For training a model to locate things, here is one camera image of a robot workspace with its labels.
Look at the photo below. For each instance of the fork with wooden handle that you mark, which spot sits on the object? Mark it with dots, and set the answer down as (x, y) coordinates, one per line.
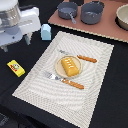
(66, 81)

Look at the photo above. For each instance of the dark grey pot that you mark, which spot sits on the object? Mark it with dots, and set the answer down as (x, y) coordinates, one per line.
(91, 12)

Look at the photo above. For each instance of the pink serving board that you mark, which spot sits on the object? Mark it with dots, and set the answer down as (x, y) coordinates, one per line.
(107, 26)

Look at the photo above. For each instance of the beige bowl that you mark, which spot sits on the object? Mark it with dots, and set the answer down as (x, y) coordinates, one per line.
(122, 15)

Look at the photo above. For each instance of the woven beige placemat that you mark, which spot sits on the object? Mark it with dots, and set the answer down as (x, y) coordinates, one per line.
(69, 103)

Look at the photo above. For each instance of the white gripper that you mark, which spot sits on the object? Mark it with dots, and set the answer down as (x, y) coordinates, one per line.
(16, 24)

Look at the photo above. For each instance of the light blue milk carton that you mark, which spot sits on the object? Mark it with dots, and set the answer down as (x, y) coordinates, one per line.
(45, 32)

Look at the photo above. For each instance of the orange bread loaf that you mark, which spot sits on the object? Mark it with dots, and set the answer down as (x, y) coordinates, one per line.
(69, 67)

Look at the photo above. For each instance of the knife with wooden handle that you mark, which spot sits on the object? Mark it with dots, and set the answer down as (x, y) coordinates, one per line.
(79, 56)

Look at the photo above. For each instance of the yellow butter box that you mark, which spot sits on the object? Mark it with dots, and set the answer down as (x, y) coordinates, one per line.
(16, 68)

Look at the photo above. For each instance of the dark grey saucepan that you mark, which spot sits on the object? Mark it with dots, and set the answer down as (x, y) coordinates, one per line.
(68, 10)

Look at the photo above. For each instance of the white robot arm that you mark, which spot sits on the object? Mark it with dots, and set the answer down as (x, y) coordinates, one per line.
(6, 5)

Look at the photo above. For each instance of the beige round plate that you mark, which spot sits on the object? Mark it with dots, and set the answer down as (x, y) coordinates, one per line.
(60, 70)

